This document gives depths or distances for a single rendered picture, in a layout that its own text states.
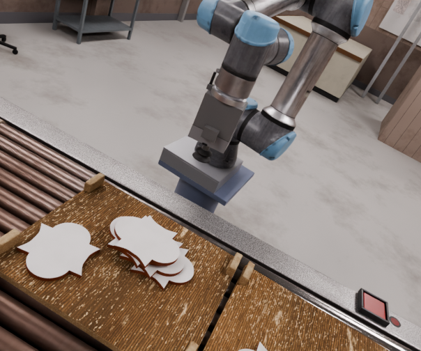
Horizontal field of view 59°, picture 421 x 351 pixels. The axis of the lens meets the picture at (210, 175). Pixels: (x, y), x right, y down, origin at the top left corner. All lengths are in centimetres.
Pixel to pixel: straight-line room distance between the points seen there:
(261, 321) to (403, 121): 516
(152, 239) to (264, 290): 28
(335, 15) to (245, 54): 46
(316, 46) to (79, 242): 80
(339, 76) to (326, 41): 542
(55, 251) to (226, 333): 36
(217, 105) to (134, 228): 31
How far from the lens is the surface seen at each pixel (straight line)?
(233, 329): 79
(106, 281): 77
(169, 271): 79
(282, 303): 90
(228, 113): 76
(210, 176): 118
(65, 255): 79
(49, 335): 72
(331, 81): 658
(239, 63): 72
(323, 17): 113
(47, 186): 98
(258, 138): 115
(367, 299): 109
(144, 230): 83
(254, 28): 71
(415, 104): 578
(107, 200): 93
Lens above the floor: 154
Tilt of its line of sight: 31 degrees down
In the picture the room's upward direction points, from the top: 24 degrees clockwise
